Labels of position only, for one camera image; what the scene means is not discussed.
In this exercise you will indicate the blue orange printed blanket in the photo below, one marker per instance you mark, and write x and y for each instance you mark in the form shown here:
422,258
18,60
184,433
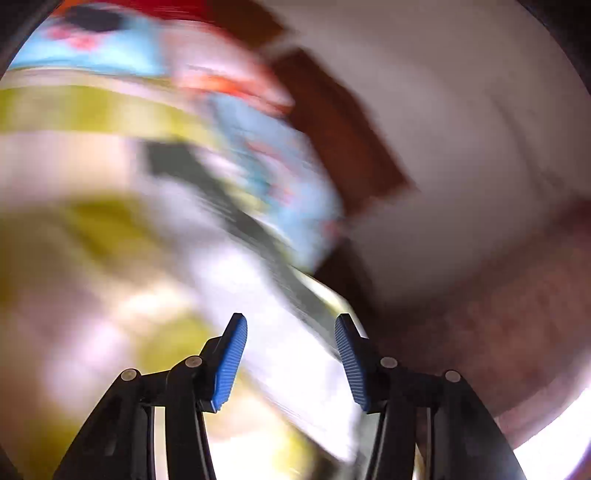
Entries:
115,50

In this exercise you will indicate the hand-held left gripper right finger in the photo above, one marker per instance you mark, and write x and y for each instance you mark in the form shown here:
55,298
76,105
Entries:
353,369

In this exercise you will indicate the red blanket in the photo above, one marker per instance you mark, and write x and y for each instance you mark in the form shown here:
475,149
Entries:
175,9

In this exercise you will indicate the large wooden headboard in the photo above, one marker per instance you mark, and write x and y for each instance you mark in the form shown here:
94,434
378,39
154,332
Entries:
341,138

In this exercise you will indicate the small wooden headboard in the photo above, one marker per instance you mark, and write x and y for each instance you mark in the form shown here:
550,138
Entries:
249,23

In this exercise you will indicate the light blue patterned pillow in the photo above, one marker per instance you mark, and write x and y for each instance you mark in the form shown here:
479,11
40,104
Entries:
277,194

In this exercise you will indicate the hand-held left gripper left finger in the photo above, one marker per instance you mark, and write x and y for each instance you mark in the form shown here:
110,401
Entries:
226,369

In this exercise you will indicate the yellow checked bed sheet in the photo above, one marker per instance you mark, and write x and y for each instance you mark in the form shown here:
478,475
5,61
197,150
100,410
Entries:
69,106

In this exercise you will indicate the pink orange patterned pillow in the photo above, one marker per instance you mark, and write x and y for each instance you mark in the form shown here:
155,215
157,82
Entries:
221,78

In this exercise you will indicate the green and white knitted sweater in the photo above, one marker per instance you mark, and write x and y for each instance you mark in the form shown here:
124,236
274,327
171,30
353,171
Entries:
240,230

